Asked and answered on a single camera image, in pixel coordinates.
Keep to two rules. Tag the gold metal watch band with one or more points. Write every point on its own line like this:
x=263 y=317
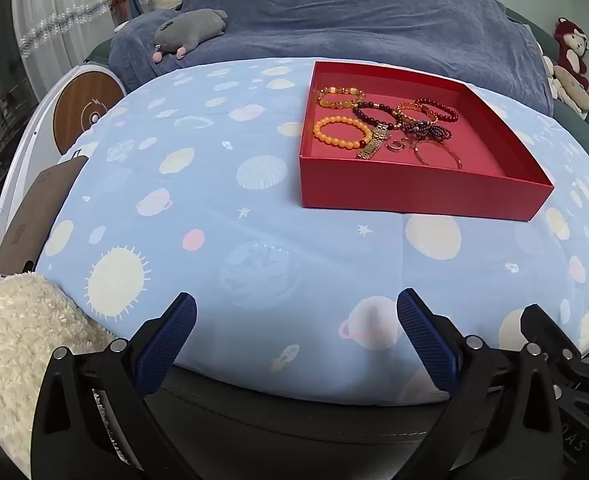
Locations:
x=372 y=142

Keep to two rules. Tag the dark grey upholstered footboard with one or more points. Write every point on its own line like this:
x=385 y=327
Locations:
x=299 y=435

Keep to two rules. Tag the purple small bead strand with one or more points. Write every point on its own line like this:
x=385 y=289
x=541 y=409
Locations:
x=437 y=134

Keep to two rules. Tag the thin rose gold bangle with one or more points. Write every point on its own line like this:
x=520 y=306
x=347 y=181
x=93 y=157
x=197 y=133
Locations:
x=457 y=160

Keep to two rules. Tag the brown cardboard sheet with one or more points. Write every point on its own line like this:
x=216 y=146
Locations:
x=39 y=215

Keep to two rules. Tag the silver tinsel garland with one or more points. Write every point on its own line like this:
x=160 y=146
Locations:
x=59 y=22

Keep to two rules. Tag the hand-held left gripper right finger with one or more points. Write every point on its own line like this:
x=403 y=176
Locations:
x=428 y=345

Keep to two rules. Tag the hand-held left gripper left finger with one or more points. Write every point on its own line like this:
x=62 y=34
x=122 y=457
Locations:
x=172 y=342

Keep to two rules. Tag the blue fleece blanket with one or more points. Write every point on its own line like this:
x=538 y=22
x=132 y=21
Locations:
x=374 y=25

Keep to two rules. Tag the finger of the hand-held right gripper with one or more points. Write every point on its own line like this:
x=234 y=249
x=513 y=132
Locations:
x=541 y=322

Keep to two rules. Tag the red cardboard box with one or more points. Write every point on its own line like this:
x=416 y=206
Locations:
x=399 y=195

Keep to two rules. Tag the white spotted plush toy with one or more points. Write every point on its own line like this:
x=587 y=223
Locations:
x=571 y=87

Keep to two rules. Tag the grey plush toy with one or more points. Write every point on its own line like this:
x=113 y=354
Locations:
x=194 y=27

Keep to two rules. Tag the white stand with wooden disc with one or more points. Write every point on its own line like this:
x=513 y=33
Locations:
x=82 y=110

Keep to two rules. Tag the red monkey plush toy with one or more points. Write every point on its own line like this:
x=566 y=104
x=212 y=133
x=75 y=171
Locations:
x=571 y=50

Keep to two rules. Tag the light blue planet print sheet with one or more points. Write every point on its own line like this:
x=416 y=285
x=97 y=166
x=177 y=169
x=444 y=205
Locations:
x=274 y=210

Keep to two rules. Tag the cream fluffy plush blanket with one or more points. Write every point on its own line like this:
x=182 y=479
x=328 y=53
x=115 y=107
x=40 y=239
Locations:
x=14 y=340

